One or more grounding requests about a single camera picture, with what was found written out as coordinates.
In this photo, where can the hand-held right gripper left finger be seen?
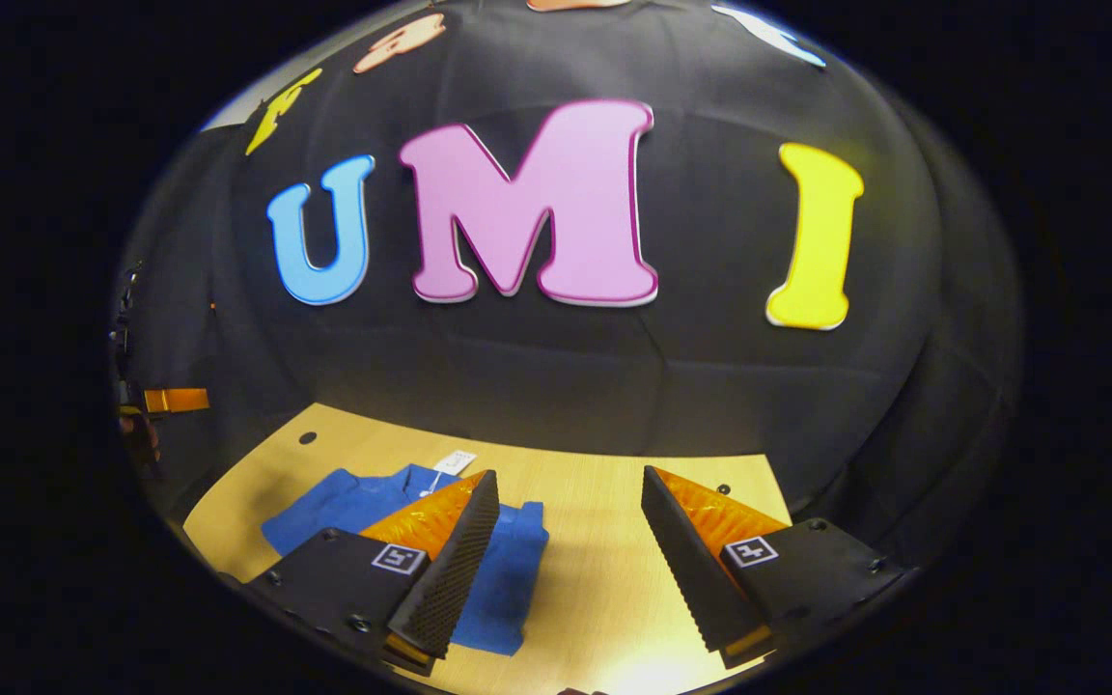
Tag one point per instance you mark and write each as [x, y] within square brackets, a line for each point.
[450, 579]

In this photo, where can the black backdrop cloth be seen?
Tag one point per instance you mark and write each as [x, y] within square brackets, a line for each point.
[537, 376]

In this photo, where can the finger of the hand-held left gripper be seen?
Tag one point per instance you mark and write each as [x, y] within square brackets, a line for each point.
[184, 401]

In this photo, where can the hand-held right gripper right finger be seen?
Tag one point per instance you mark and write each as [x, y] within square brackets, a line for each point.
[686, 579]

